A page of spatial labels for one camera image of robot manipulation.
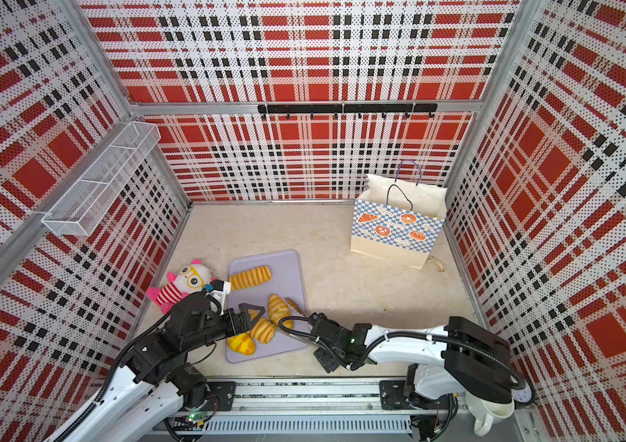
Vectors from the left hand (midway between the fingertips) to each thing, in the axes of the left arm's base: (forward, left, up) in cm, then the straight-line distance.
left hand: (256, 320), depth 73 cm
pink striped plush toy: (+18, +26, -7) cm, 32 cm away
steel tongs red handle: (+9, -9, -12) cm, 18 cm away
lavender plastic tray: (+19, 0, -13) cm, 23 cm away
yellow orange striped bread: (-3, +6, -12) cm, 13 cm away
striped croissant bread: (+7, -4, -10) cm, 13 cm away
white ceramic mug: (-21, -57, -7) cm, 61 cm away
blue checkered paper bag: (+29, -42, +8) cm, 52 cm away
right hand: (-4, -20, -14) cm, 25 cm away
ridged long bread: (+19, +7, -11) cm, 23 cm away
